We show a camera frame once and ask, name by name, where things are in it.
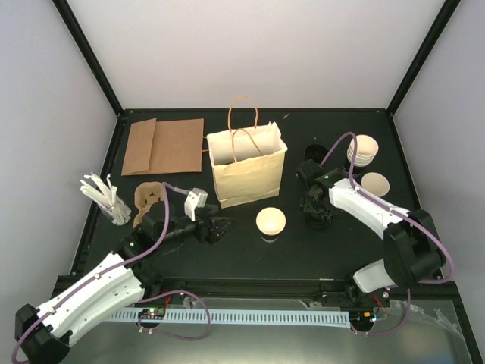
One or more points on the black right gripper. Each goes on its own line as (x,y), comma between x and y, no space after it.
(308,204)

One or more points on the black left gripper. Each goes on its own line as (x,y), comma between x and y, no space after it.
(211,235)

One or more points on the black takeout cup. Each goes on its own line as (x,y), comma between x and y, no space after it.
(376,184)
(270,222)

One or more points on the stack of white paper cups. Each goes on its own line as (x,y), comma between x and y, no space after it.
(367,148)

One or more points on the cream paper bag with handles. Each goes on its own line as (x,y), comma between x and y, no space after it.
(247,162)

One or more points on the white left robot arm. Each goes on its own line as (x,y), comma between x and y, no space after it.
(124,277)

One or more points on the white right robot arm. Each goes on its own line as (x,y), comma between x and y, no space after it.
(410,242)

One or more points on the black coffee cup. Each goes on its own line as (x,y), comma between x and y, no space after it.
(315,152)

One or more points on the white stirrers in holder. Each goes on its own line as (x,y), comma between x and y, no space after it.
(104,194)

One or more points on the flat brown paper bag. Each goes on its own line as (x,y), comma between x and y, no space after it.
(139,148)

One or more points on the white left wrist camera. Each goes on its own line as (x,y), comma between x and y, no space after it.
(196,198)

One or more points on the brown paper bag with handles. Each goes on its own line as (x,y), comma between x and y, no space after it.
(177,147)

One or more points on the white slotted cable duct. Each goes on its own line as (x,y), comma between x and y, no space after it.
(331,319)

